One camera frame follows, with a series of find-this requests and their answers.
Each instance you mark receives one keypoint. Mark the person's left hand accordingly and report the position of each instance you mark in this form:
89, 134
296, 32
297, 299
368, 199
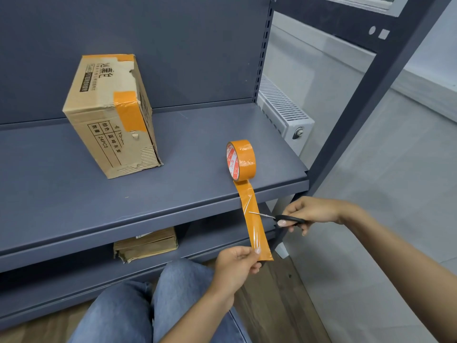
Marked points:
232, 268

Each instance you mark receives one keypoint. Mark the person's right hand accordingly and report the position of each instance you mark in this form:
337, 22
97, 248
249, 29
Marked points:
317, 210

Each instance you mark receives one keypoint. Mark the person's right thumb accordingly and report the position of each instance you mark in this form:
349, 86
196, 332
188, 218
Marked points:
286, 216

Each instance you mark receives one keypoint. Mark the person's left thumb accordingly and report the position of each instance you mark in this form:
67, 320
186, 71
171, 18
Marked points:
238, 250

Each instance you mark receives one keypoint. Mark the orange packing tape roll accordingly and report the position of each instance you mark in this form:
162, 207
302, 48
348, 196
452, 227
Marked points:
246, 196

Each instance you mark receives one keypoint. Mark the person's left forearm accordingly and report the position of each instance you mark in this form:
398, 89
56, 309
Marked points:
194, 315

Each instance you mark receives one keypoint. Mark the person's right forearm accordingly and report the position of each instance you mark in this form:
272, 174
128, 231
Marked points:
401, 262

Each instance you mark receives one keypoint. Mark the flattened cardboard box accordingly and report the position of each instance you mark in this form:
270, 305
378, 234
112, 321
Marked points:
145, 245

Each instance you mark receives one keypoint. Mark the person's blue jeans legs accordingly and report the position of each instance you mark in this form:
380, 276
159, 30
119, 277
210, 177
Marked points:
150, 307

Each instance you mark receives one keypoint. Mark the dark grey metal shelf unit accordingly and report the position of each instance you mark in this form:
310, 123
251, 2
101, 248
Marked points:
142, 146

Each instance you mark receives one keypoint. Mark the taped cardboard box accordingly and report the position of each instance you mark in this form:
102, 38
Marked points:
111, 116

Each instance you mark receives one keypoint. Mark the white wall radiator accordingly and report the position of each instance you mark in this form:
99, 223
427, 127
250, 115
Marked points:
284, 112

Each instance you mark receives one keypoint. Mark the dark grey metal frame post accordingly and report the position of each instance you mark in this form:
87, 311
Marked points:
371, 89

